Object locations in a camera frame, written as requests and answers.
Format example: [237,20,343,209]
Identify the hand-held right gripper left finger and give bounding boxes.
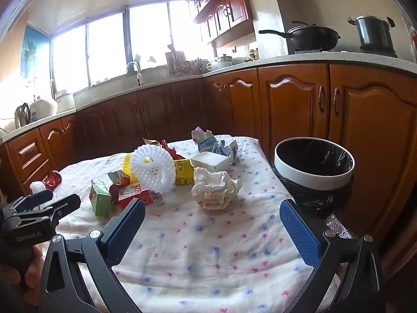
[38,198,146,313]

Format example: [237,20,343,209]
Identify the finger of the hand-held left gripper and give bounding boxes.
[16,194,81,226]
[6,189,54,216]

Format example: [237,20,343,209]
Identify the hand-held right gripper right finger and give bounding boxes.
[279,199,387,313]

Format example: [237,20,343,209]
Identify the white round bin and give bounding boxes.
[273,138,355,191]

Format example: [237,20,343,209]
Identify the yellow foam fruit net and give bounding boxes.
[122,153,139,185]

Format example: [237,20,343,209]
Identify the large white foam fruit net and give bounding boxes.
[130,143,176,192]

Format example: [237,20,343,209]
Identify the black bin liner bag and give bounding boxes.
[271,140,355,219]

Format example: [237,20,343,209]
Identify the yellow noodle packet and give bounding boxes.
[173,158,196,186]

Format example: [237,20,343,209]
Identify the white paper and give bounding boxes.
[191,166,243,211]

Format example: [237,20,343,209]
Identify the white rectangular box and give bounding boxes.
[191,152,229,172]

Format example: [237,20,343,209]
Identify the colourful paper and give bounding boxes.
[191,127,239,165]

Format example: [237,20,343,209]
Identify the person's left hand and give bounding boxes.
[0,245,45,310]

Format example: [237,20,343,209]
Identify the small red wrapper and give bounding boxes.
[43,170,62,190]

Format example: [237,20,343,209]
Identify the green carton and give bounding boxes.
[89,180,113,217]

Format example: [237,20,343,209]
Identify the silver foil sheet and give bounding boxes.
[326,213,354,242]

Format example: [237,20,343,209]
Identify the red and white carton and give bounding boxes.
[117,183,162,210]

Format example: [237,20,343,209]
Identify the silver and red wrapper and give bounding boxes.
[107,171,131,204]

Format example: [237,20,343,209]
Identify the white star-printed cloth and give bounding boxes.
[33,135,342,313]

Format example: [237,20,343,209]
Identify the steel electric kettle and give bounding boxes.
[14,103,31,129]

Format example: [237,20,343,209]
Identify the white rice cooker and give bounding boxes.
[29,96,58,121]

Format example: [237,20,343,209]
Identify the torn red snack packet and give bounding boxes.
[142,138,178,162]

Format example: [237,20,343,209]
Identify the white lidded container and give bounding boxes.
[54,89,76,113]

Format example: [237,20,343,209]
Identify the wooden base cabinets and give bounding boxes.
[0,63,417,268]

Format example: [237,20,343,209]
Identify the chrome sink faucet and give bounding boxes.
[126,62,142,87]

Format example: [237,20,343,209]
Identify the kitchen window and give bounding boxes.
[50,0,216,93]

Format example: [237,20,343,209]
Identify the wooden knife block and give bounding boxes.
[165,50,186,75]

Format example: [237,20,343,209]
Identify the speckled kitchen countertop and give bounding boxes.
[0,50,417,144]

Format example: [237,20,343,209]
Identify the black gas stove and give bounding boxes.
[295,47,398,58]

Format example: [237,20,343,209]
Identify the black wok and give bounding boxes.
[258,22,341,51]

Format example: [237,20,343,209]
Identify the dark steel cooking pot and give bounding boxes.
[347,15,396,51]

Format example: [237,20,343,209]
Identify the blue wall poster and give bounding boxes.
[21,26,51,82]

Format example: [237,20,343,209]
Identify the wooden wall cabinets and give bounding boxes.
[182,0,258,48]

